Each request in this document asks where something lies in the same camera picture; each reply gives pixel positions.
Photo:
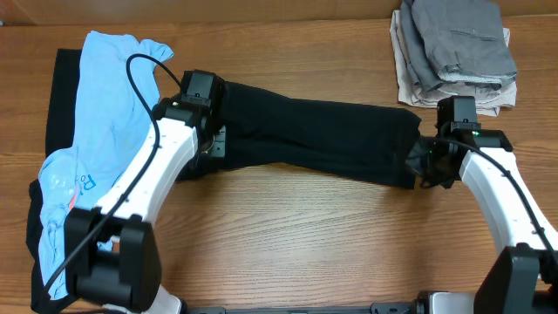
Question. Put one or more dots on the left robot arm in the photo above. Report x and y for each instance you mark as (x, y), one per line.
(117, 264)

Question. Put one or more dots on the black garment under pile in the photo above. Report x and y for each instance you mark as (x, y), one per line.
(59, 134)

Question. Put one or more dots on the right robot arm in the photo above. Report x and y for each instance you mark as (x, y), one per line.
(523, 279)

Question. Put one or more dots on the light grey folded garment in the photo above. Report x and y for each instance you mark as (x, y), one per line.
(482, 93)

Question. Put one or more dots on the black t-shirt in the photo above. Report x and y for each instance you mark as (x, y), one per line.
(361, 142)

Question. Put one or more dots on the beige folded garment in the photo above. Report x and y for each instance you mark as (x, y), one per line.
(406, 82)

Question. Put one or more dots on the light blue t-shirt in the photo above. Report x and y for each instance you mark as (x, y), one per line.
(115, 89)

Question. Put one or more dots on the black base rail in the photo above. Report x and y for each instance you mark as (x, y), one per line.
(377, 308)

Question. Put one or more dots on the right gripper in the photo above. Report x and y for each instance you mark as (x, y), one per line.
(413, 165)

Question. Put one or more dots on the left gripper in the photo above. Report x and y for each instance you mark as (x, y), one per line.
(219, 145)

